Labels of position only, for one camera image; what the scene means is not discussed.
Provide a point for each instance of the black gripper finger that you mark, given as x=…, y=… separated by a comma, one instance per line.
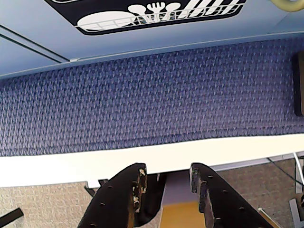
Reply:
x=114, y=197
x=221, y=202

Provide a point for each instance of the light blue cabinet panel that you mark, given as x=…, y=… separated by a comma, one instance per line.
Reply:
x=47, y=28

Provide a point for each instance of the yellow wooden panel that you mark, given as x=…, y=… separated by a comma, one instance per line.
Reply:
x=180, y=215

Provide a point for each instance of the silver metal rod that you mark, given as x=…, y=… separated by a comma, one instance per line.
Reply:
x=267, y=218

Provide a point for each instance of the white board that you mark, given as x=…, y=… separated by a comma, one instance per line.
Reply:
x=71, y=166

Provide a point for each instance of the blue woven mat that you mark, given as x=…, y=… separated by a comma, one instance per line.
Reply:
x=147, y=95

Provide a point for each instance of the black box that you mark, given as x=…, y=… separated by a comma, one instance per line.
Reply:
x=299, y=83

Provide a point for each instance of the black dish rack sticker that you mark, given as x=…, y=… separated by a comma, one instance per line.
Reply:
x=107, y=9

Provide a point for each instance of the black bracket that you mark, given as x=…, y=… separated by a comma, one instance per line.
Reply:
x=91, y=188

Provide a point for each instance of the grey metal frame leg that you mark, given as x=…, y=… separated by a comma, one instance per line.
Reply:
x=298, y=190

